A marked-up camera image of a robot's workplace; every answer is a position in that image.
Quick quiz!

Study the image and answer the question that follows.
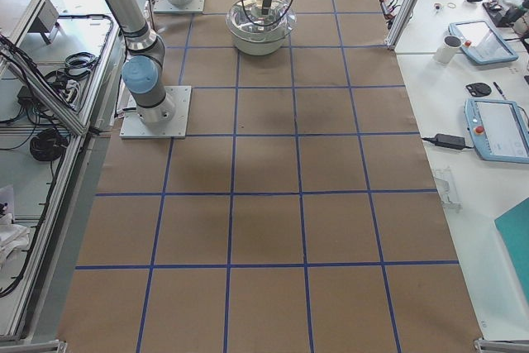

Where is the black power adapter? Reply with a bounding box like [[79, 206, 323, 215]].
[[422, 133, 473, 150]]

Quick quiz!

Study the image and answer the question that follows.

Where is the coiled black cable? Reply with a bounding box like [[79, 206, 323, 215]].
[[29, 127, 69, 163]]

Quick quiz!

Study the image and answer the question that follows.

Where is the teal board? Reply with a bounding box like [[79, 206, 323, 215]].
[[495, 198, 529, 298]]

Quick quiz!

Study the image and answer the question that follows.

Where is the black pen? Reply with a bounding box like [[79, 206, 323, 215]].
[[493, 82, 507, 100]]

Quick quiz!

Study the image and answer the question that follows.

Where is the clear plastic holder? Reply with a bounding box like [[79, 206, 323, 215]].
[[431, 167, 462, 212]]

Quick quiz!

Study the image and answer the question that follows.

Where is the near blue teach pendant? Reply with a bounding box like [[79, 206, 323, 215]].
[[464, 98, 528, 164]]

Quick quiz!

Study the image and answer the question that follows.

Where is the glass pot lid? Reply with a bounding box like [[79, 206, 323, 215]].
[[226, 0, 297, 41]]

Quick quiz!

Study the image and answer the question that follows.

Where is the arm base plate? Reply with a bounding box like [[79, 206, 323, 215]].
[[120, 86, 192, 139], [154, 0, 205, 14]]

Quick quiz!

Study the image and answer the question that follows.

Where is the pale green electric pot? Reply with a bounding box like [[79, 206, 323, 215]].
[[226, 0, 296, 56]]

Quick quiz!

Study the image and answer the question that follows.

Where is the black round puck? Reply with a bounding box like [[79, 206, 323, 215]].
[[465, 82, 492, 98]]

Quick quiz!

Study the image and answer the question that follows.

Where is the white mug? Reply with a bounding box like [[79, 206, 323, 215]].
[[433, 35, 462, 64]]

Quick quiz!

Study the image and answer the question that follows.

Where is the far blue teach pendant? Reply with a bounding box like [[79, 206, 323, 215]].
[[448, 20, 518, 65]]

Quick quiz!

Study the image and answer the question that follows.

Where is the grey electronics box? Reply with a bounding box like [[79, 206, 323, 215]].
[[28, 0, 60, 45]]

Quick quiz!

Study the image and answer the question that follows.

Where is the blue teach pendant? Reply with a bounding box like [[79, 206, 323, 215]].
[[448, 20, 518, 65], [464, 98, 528, 164]]

